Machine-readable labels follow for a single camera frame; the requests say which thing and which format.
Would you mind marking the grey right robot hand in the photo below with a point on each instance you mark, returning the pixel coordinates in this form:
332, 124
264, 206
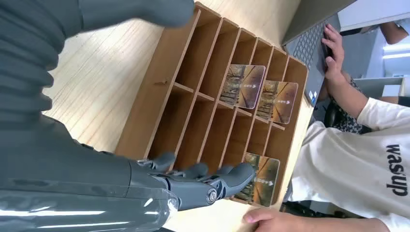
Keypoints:
64, 176

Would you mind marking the person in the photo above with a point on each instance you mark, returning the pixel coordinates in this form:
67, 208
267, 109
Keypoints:
352, 166
349, 121
392, 33

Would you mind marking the wooden slotted card organizer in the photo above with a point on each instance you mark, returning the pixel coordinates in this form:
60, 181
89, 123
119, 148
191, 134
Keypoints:
153, 112

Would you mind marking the grey open laptop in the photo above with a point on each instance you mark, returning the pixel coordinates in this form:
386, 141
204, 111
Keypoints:
307, 48

